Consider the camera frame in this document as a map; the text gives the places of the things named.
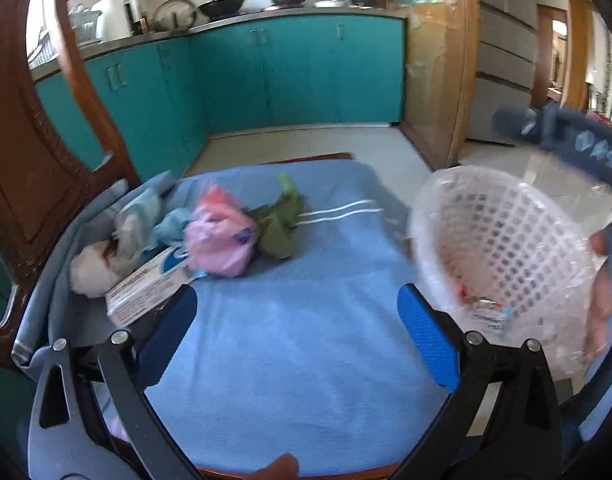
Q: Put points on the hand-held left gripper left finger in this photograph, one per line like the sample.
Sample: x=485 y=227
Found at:
x=168 y=330

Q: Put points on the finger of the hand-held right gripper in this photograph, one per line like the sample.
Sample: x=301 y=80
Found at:
x=521 y=125

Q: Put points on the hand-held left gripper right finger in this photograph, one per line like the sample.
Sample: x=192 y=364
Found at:
x=426 y=335

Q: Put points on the white cardboard carton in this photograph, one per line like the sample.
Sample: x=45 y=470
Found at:
x=141 y=292

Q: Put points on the white printed wrapper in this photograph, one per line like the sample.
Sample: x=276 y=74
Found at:
x=491 y=317

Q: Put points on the small pink plastic bag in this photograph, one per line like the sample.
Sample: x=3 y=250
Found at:
x=216 y=250

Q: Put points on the white tissue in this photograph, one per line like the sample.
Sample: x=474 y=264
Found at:
x=88 y=272

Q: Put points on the pale blue white packet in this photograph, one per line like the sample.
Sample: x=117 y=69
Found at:
x=133 y=222

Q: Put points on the white plastic lattice basket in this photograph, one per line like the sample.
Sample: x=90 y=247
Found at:
x=511 y=240

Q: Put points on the clear plastic bag liner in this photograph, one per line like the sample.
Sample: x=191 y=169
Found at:
x=566 y=340

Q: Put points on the green wrapper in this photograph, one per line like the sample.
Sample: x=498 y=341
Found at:
x=278 y=225

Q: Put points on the person's right hand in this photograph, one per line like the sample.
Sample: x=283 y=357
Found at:
x=601 y=300

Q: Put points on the person's left hand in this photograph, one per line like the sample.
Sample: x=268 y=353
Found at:
x=278 y=467

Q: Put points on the grey refrigerator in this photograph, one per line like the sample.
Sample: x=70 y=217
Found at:
x=506 y=60

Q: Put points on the wooden framed glass door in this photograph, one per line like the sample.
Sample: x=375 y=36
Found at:
x=436 y=85

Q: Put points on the blue striped seat cloth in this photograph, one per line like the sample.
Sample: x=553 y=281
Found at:
x=296 y=350

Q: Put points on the white bowl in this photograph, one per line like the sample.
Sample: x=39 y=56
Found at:
x=330 y=3

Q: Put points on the carved wooden chair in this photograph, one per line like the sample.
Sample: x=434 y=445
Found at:
x=16 y=160

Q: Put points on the round steel pan lid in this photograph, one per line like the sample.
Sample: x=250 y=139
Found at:
x=173 y=15

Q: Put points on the white dish rack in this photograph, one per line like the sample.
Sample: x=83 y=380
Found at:
x=83 y=22

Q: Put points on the black wok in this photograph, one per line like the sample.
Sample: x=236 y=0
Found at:
x=221 y=7

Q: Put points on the white kitchen appliance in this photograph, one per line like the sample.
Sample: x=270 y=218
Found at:
x=113 y=12

